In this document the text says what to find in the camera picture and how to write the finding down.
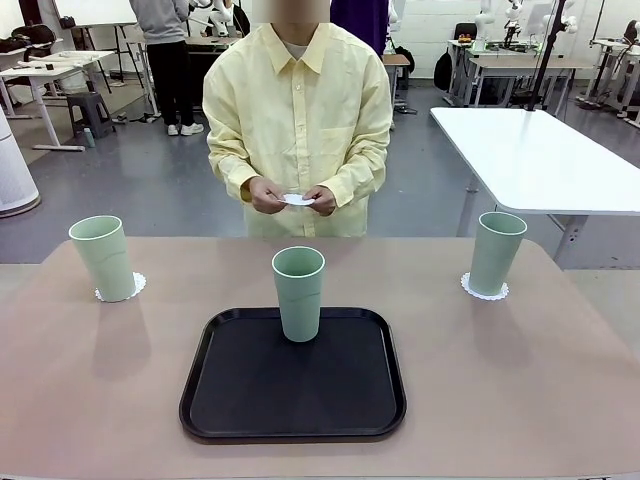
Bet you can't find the grey workbench desk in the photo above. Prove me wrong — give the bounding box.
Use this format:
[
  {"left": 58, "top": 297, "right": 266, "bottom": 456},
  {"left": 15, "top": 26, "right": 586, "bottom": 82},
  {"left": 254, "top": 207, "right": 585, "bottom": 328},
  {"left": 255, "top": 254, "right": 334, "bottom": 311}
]
[{"left": 447, "top": 39, "right": 584, "bottom": 109}]

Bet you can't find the pale green plastic cup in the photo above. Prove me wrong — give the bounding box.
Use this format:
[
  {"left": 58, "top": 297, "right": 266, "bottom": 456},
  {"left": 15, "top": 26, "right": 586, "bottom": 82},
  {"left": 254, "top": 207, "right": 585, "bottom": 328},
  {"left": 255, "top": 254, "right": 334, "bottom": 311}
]
[
  {"left": 467, "top": 211, "right": 529, "bottom": 296},
  {"left": 270, "top": 246, "right": 327, "bottom": 344},
  {"left": 67, "top": 214, "right": 138, "bottom": 304}
]

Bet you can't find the person's left hand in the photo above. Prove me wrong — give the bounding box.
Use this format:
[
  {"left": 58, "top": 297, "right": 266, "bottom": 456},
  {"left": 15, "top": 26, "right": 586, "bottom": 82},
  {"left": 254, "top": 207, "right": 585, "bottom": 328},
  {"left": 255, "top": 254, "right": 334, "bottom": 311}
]
[{"left": 301, "top": 184, "right": 339, "bottom": 217}]

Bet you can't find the person's left forearm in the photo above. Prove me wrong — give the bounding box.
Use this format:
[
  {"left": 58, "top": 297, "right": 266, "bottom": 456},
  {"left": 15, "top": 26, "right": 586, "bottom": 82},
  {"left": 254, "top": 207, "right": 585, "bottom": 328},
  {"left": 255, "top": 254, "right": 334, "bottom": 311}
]
[{"left": 329, "top": 134, "right": 391, "bottom": 207}]

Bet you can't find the black bag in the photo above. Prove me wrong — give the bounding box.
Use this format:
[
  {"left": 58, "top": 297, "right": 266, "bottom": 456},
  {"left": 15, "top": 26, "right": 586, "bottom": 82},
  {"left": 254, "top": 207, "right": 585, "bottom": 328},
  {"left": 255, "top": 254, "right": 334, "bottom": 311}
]
[{"left": 0, "top": 24, "right": 56, "bottom": 54}]

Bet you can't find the grey plastic stool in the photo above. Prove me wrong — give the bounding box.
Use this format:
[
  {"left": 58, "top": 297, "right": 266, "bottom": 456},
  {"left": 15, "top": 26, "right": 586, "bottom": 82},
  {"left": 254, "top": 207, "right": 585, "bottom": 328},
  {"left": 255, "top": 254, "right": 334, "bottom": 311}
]
[{"left": 66, "top": 92, "right": 117, "bottom": 141}]

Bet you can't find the white rectangular table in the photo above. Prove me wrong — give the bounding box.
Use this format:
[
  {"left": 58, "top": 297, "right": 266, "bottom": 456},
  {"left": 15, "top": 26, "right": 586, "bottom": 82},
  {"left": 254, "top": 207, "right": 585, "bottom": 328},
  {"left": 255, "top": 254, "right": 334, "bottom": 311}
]
[{"left": 429, "top": 107, "right": 640, "bottom": 271}]

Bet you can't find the person's right forearm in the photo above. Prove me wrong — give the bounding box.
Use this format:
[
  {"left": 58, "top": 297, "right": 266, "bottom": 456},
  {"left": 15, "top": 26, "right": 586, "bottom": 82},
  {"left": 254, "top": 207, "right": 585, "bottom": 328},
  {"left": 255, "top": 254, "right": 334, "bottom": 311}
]
[{"left": 208, "top": 134, "right": 266, "bottom": 204}]

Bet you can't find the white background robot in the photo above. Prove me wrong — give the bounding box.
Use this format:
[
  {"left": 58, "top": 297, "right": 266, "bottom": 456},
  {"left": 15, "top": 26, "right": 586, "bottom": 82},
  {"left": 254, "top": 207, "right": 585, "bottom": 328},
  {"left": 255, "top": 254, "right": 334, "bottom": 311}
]
[
  {"left": 502, "top": 0, "right": 524, "bottom": 49},
  {"left": 472, "top": 0, "right": 496, "bottom": 51},
  {"left": 542, "top": 0, "right": 579, "bottom": 36},
  {"left": 189, "top": 0, "right": 236, "bottom": 39}
]

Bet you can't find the black plastic serving tray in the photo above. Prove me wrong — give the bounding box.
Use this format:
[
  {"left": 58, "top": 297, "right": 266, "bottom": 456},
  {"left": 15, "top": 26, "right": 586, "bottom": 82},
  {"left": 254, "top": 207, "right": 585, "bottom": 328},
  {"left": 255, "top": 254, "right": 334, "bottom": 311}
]
[{"left": 178, "top": 306, "right": 407, "bottom": 441}]

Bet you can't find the person in grey hoodie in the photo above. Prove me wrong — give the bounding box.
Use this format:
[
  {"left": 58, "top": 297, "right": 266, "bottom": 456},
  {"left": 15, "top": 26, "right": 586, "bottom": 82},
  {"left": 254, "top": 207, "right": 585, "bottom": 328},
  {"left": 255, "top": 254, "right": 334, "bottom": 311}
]
[{"left": 128, "top": 0, "right": 205, "bottom": 137}]

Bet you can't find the black backpack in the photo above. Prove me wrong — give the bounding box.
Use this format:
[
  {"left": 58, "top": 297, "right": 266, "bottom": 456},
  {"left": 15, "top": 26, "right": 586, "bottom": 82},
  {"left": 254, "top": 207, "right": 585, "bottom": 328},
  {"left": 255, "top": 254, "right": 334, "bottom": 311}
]
[{"left": 432, "top": 48, "right": 454, "bottom": 93}]

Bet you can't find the whiteboard on easel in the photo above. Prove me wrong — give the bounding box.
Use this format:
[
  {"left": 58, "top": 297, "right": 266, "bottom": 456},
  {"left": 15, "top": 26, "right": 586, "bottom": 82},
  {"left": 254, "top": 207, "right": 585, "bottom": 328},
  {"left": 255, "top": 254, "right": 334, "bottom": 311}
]
[{"left": 52, "top": 0, "right": 156, "bottom": 121}]

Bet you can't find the person in yellow shirt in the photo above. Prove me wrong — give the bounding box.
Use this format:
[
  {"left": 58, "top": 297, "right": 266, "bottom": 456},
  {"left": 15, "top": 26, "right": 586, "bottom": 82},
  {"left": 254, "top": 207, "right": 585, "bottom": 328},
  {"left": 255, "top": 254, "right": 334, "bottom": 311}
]
[{"left": 202, "top": 0, "right": 392, "bottom": 239}]

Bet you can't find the white scalloped paper coaster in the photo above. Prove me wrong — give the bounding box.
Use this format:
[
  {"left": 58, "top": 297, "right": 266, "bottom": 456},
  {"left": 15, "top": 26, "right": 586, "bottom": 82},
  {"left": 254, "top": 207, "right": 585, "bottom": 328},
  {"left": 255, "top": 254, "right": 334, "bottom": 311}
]
[
  {"left": 459, "top": 271, "right": 509, "bottom": 303},
  {"left": 93, "top": 271, "right": 148, "bottom": 304},
  {"left": 276, "top": 192, "right": 317, "bottom": 207}
]

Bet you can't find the white desk with clutter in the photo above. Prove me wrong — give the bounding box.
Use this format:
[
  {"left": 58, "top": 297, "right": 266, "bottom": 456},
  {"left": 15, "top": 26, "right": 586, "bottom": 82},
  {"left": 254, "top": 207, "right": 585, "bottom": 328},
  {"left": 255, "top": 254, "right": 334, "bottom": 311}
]
[{"left": 0, "top": 49, "right": 117, "bottom": 151}]

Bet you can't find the person's right hand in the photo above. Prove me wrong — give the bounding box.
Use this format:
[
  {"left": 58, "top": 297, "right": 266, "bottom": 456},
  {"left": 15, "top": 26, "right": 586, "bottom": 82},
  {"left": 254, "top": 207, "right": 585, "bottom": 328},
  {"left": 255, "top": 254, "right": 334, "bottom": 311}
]
[{"left": 248, "top": 177, "right": 287, "bottom": 215}]

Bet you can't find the person in purple top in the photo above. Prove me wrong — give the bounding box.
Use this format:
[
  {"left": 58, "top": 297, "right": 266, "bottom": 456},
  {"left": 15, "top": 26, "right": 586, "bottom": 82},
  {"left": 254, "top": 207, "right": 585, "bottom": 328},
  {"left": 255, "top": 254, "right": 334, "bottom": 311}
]
[{"left": 329, "top": 0, "right": 390, "bottom": 56}]

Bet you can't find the white height-adjustable desk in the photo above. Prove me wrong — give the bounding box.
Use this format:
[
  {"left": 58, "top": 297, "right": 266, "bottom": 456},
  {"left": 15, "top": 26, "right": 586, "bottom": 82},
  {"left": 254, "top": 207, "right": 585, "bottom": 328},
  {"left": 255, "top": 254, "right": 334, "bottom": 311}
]
[{"left": 589, "top": 38, "right": 640, "bottom": 119}]

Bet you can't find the black tripod pole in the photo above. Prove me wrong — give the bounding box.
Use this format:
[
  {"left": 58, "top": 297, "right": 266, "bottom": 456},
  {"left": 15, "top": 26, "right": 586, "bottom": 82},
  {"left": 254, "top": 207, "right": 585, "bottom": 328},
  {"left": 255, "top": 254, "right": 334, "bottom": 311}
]
[{"left": 524, "top": 0, "right": 576, "bottom": 114}]

